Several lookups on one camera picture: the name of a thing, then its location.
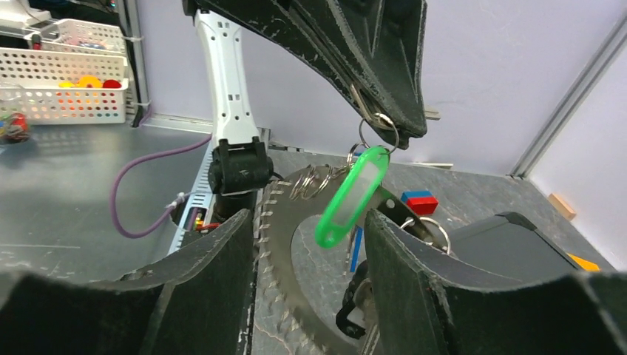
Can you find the green key tag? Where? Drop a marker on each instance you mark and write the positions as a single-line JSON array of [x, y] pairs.
[[352, 196]]

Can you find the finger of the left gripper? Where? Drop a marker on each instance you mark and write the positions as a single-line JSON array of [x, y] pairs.
[[369, 51]]

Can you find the tan wooden block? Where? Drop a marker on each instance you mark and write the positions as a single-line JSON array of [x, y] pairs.
[[562, 206]]

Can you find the red blue brick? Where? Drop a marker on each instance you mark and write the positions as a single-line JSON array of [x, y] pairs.
[[421, 202]]

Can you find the white perforated basket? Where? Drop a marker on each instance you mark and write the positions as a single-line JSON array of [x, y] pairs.
[[75, 72]]

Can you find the dark grey hard case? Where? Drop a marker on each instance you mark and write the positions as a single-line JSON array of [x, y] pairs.
[[511, 245]]

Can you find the blue key tag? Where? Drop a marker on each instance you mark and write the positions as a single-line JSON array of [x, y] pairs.
[[355, 247]]

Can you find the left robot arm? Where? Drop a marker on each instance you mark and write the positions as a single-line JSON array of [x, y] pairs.
[[240, 164]]

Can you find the metal disc keyring with rings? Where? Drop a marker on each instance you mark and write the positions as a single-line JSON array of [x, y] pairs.
[[303, 277]]

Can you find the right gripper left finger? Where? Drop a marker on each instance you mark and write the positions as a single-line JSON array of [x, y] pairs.
[[190, 302]]

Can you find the white cable duct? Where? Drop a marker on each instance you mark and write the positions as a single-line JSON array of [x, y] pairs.
[[199, 200]]

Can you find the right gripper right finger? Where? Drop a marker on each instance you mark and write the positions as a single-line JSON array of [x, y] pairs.
[[430, 303]]

